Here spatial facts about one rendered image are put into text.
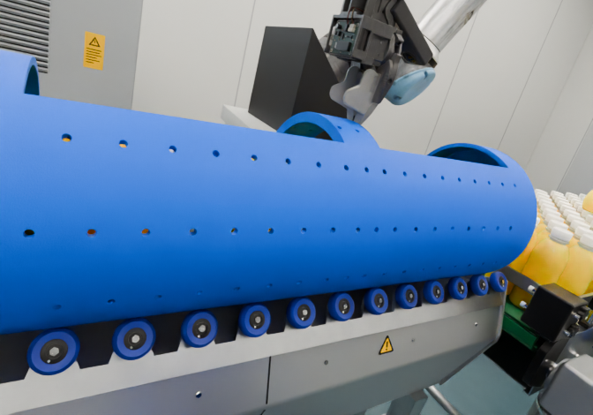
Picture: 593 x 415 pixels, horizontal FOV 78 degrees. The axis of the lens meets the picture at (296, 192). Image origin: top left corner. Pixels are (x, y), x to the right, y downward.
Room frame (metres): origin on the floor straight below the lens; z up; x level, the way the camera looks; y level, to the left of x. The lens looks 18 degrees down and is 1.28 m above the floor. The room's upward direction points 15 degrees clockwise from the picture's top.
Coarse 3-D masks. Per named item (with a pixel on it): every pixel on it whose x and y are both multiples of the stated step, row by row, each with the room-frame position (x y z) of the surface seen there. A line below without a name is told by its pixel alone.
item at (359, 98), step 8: (368, 72) 0.55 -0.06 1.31; (376, 72) 0.56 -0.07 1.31; (368, 80) 0.55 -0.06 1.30; (376, 80) 0.56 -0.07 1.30; (352, 88) 0.54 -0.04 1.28; (360, 88) 0.55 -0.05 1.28; (368, 88) 0.56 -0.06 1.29; (344, 96) 0.54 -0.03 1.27; (352, 96) 0.55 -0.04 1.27; (360, 96) 0.55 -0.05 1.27; (368, 96) 0.56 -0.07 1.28; (352, 104) 0.55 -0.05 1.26; (360, 104) 0.56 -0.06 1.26; (368, 104) 0.56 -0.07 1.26; (376, 104) 0.56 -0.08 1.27; (360, 112) 0.56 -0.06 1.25; (368, 112) 0.56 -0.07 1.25; (360, 120) 0.57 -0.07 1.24
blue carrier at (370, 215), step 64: (0, 64) 0.31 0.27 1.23; (0, 128) 0.26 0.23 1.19; (64, 128) 0.29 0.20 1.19; (128, 128) 0.32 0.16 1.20; (192, 128) 0.36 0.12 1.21; (320, 128) 0.62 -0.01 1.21; (0, 192) 0.24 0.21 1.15; (64, 192) 0.26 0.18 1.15; (128, 192) 0.29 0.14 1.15; (192, 192) 0.32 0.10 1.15; (256, 192) 0.36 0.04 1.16; (320, 192) 0.41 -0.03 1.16; (384, 192) 0.47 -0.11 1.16; (448, 192) 0.55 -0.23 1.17; (512, 192) 0.66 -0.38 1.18; (0, 256) 0.23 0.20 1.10; (64, 256) 0.25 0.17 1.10; (128, 256) 0.28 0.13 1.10; (192, 256) 0.31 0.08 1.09; (256, 256) 0.35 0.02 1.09; (320, 256) 0.40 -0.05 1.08; (384, 256) 0.47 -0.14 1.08; (448, 256) 0.55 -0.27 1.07; (512, 256) 0.67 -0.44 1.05; (0, 320) 0.24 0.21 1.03; (64, 320) 0.27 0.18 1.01
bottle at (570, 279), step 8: (576, 248) 0.80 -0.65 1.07; (584, 248) 0.79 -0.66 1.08; (592, 248) 0.78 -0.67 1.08; (576, 256) 0.78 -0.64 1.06; (584, 256) 0.78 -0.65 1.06; (592, 256) 0.77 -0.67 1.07; (568, 264) 0.78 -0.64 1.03; (576, 264) 0.77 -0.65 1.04; (584, 264) 0.77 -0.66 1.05; (592, 264) 0.77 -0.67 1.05; (568, 272) 0.78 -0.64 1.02; (576, 272) 0.77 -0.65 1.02; (584, 272) 0.77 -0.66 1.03; (592, 272) 0.77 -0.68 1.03; (560, 280) 0.78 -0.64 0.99; (568, 280) 0.77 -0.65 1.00; (576, 280) 0.77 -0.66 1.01; (584, 280) 0.76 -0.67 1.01; (568, 288) 0.77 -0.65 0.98; (576, 288) 0.76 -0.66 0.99; (584, 288) 0.77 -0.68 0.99
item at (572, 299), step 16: (528, 288) 0.72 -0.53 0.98; (544, 288) 0.69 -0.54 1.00; (560, 288) 0.71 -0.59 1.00; (544, 304) 0.67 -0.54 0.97; (560, 304) 0.65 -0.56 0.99; (576, 304) 0.65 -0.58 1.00; (528, 320) 0.68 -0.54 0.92; (544, 320) 0.66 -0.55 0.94; (560, 320) 0.64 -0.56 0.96; (576, 320) 0.67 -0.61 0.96; (544, 336) 0.65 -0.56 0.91; (560, 336) 0.65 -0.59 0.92
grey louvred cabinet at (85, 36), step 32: (0, 0) 1.46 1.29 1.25; (32, 0) 1.50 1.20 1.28; (64, 0) 1.56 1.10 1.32; (96, 0) 1.61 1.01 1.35; (128, 0) 1.66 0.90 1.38; (0, 32) 1.45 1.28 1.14; (32, 32) 1.50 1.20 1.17; (64, 32) 1.56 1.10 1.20; (96, 32) 1.61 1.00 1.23; (128, 32) 1.67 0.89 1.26; (64, 64) 1.56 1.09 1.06; (96, 64) 1.61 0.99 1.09; (128, 64) 1.67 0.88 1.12; (64, 96) 1.56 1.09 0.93; (96, 96) 1.62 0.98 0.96; (128, 96) 1.68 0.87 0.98
